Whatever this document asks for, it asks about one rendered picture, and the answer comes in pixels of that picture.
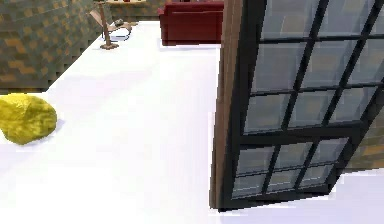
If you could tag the dark red sofa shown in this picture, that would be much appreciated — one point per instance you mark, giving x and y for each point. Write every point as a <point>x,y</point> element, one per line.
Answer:
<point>193,23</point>

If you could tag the black framed glass door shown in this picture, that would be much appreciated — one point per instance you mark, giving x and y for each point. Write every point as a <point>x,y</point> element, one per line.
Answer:
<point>286,100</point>

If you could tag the yellow round cushion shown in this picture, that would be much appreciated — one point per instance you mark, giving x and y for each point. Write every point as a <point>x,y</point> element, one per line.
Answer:
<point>25,118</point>

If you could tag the wooden wall shelf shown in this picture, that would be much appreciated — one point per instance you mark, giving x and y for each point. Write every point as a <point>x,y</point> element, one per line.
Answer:
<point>126,1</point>

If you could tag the brown wooden floor lamp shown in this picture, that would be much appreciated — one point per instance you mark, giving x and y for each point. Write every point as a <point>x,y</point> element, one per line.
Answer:
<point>106,30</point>

